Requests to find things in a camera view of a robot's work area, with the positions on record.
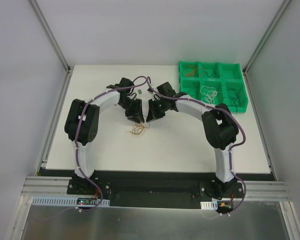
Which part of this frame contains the coloured wire bundle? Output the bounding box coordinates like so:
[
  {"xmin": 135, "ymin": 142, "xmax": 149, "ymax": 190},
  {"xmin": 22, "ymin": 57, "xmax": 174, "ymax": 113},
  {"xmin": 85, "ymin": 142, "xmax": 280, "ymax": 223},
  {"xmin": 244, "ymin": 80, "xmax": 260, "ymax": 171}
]
[{"xmin": 124, "ymin": 122, "xmax": 150, "ymax": 138}]

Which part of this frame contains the black wire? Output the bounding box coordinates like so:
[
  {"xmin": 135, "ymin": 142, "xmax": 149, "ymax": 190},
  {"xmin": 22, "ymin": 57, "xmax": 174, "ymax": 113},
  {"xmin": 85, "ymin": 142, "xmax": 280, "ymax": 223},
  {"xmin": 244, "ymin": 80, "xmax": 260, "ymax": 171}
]
[{"xmin": 182, "ymin": 81, "xmax": 201, "ymax": 101}]

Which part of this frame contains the orange wire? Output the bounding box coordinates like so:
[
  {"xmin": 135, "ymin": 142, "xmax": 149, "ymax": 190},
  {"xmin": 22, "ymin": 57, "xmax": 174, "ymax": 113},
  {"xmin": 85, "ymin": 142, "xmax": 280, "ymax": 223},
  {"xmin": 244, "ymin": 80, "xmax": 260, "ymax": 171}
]
[{"xmin": 181, "ymin": 64, "xmax": 202, "ymax": 78}]

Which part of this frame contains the white wire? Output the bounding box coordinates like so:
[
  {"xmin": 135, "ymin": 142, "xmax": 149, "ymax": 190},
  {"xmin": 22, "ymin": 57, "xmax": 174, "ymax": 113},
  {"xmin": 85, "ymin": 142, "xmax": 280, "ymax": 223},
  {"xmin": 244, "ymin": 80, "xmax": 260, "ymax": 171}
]
[{"xmin": 198, "ymin": 84, "xmax": 220, "ymax": 105}]

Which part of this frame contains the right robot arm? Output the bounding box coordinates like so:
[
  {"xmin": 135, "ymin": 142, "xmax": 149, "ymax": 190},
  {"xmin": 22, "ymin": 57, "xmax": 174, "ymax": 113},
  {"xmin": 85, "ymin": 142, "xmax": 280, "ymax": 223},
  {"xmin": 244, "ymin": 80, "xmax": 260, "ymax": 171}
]
[{"xmin": 146, "ymin": 82, "xmax": 239, "ymax": 200}]

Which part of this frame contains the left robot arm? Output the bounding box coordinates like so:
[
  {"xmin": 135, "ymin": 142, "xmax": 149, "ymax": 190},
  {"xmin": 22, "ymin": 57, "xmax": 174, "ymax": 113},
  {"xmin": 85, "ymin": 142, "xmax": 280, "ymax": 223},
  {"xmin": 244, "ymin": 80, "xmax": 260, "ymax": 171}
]
[{"xmin": 64, "ymin": 77, "xmax": 145, "ymax": 195}]

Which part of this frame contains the green compartment bin tray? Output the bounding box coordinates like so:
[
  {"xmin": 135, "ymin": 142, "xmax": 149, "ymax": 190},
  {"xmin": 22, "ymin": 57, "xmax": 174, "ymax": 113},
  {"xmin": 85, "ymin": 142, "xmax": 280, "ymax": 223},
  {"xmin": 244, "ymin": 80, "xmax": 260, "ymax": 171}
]
[{"xmin": 178, "ymin": 61, "xmax": 249, "ymax": 114}]

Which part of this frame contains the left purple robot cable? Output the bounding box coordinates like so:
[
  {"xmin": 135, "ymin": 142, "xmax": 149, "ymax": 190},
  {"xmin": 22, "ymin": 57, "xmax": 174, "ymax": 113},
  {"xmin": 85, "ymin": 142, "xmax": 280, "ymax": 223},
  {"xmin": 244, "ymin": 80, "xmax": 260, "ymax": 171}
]
[{"xmin": 29, "ymin": 75, "xmax": 152, "ymax": 221}]

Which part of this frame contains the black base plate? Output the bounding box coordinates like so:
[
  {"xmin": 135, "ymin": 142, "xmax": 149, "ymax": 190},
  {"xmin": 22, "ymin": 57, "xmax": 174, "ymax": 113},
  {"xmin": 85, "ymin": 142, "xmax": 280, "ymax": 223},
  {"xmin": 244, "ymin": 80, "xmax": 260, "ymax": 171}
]
[{"xmin": 66, "ymin": 170, "xmax": 246, "ymax": 210}]

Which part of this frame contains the right white cable duct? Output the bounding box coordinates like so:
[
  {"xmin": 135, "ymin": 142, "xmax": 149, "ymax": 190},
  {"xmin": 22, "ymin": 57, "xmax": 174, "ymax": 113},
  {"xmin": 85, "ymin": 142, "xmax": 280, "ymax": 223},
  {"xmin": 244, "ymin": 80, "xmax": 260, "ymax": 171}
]
[{"xmin": 200, "ymin": 199, "xmax": 218, "ymax": 211}]

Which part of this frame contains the white cable duct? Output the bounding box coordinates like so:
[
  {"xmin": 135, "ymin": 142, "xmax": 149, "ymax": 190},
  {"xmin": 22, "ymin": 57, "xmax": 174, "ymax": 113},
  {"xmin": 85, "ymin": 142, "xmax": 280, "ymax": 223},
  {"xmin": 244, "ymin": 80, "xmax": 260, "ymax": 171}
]
[
  {"xmin": 200, "ymin": 199, "xmax": 218, "ymax": 211},
  {"xmin": 32, "ymin": 196, "xmax": 110, "ymax": 208}
]

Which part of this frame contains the left white cable duct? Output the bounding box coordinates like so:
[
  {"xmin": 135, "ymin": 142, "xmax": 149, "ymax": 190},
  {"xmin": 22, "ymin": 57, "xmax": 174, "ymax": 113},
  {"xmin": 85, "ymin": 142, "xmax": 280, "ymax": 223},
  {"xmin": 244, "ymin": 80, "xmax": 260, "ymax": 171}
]
[{"xmin": 32, "ymin": 196, "xmax": 110, "ymax": 208}]

